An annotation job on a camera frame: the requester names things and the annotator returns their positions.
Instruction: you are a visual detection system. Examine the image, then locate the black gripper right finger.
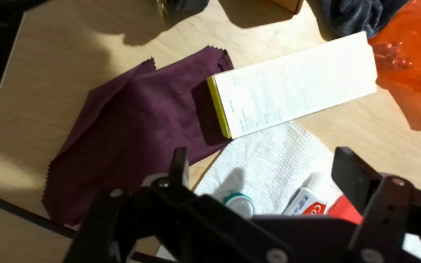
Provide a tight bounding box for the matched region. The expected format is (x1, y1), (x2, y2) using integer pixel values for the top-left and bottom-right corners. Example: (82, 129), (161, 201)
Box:
(330, 144), (421, 263)

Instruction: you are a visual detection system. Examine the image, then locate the orange plastic bag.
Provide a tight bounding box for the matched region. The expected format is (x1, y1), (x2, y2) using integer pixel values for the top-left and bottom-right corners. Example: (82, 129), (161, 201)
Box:
(368, 0), (421, 131)

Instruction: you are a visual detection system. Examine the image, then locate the dark blue scrunchie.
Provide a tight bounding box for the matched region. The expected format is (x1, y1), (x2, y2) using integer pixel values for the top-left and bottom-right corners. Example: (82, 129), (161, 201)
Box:
(307, 0), (409, 40)

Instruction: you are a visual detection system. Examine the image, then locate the white paper towel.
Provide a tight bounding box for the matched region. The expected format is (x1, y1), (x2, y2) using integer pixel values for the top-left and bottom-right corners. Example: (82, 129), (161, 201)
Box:
(156, 121), (421, 263)

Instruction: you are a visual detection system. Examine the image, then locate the maroon round object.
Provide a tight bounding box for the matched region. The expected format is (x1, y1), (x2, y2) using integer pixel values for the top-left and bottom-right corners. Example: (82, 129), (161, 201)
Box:
(41, 45), (235, 227)

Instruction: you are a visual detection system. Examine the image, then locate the brown wooden block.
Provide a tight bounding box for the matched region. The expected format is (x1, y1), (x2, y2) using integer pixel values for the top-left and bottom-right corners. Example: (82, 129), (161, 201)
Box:
(267, 0), (304, 14)

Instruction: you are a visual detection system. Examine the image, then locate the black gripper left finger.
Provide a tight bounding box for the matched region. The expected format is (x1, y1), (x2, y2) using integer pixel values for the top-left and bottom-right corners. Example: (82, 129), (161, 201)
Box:
(63, 145), (207, 263)

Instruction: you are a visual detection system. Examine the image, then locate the white box with yellow edge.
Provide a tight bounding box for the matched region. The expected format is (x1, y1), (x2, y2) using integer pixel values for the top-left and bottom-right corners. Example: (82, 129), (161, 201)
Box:
(206, 29), (378, 141)

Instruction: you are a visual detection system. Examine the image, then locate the small white red tube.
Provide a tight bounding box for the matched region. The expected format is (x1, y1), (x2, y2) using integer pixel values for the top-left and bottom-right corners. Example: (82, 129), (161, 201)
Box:
(282, 185), (329, 216)

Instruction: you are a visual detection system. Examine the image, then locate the red plastic case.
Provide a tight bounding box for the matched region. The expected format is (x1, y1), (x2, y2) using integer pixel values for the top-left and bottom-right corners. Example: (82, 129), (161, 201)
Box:
(326, 194), (365, 226)

